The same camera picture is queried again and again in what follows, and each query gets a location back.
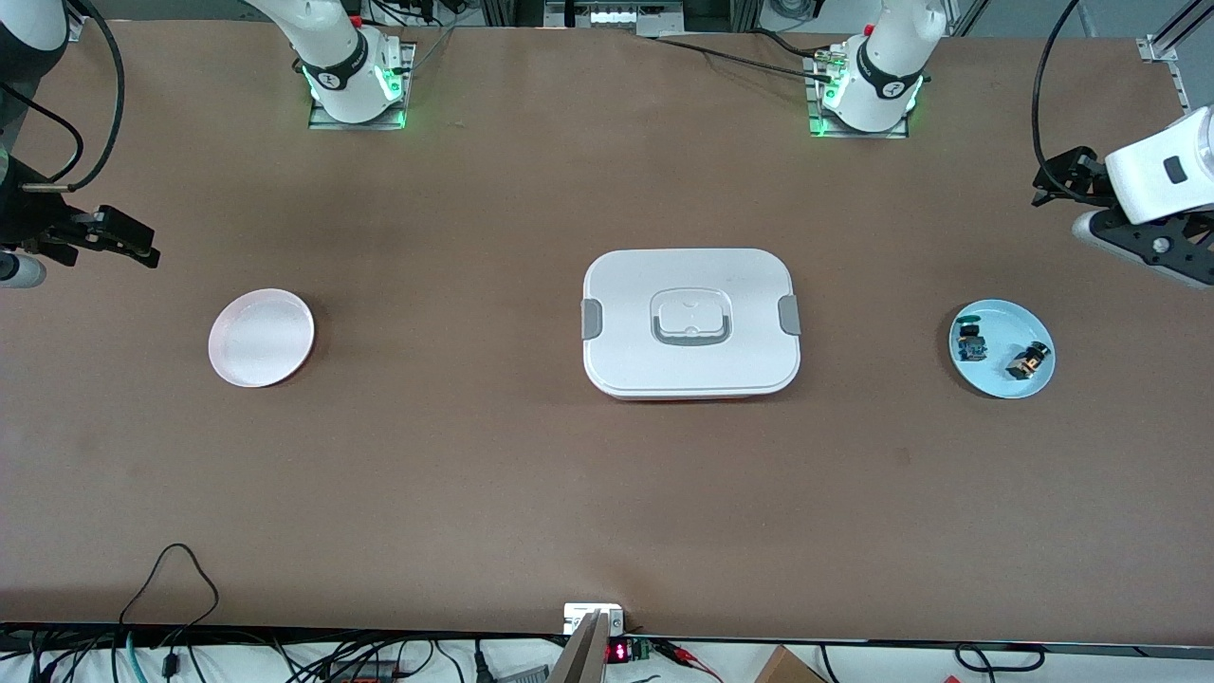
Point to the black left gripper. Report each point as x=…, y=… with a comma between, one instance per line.
x=1084, y=177

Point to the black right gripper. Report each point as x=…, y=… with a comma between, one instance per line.
x=33, y=220

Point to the small black motor part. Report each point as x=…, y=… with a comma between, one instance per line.
x=1026, y=363

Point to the light blue round plate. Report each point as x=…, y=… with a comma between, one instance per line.
x=1015, y=323

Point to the pink round plate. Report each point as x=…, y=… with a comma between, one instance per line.
x=261, y=337

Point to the white lidded box, grey latches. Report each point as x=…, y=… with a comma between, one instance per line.
x=692, y=285

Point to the brown cardboard box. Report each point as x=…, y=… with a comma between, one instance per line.
x=785, y=669

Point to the black power plug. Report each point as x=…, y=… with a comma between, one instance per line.
x=484, y=664

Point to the small white box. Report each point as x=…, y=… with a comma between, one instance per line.
x=579, y=617

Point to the red and black clip leads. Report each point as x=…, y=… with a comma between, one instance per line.
x=688, y=655

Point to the grey metal strut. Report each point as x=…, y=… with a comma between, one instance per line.
x=579, y=659

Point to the red digit display module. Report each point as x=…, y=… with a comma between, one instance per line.
x=618, y=652

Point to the aluminium frame profile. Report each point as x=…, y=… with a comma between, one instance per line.
x=1159, y=47

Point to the blue and black switch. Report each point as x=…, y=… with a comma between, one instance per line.
x=972, y=346

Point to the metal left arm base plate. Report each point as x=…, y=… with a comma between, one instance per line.
x=854, y=135

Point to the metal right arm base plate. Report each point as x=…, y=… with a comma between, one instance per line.
x=327, y=124

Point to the aluminium frame with white light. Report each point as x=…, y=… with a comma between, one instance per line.
x=616, y=17

